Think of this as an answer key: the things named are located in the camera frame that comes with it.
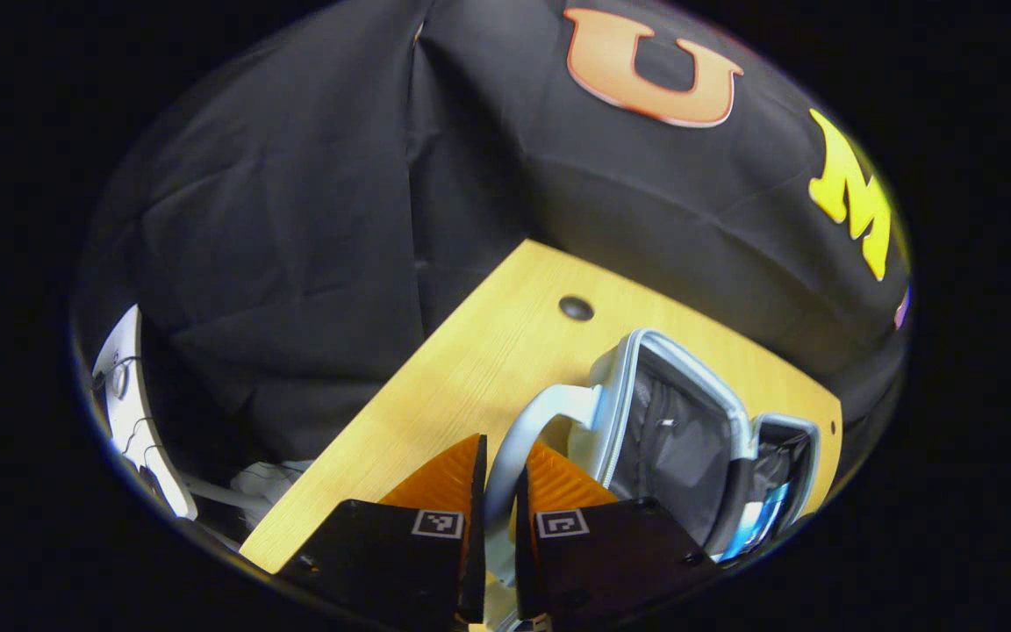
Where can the light blue suitcase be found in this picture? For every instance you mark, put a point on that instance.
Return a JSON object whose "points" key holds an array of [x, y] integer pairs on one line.
{"points": [[672, 439]]}

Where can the white pipe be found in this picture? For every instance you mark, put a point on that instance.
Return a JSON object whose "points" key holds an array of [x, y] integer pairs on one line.
{"points": [[220, 493]]}

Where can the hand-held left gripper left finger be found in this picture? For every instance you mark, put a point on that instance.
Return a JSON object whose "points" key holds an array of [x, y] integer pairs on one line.
{"points": [[475, 527]]}

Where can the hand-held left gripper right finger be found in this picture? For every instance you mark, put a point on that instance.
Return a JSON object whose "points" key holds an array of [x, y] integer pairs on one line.
{"points": [[525, 544]]}

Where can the black backdrop cloth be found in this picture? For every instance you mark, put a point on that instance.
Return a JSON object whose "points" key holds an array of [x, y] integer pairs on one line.
{"points": [[295, 219]]}

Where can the white crumpled bag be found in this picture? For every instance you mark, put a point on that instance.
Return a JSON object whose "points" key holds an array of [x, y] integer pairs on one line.
{"points": [[273, 481]]}

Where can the blue capped clear bottle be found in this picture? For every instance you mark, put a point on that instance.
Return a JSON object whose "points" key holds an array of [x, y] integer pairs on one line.
{"points": [[744, 528]]}

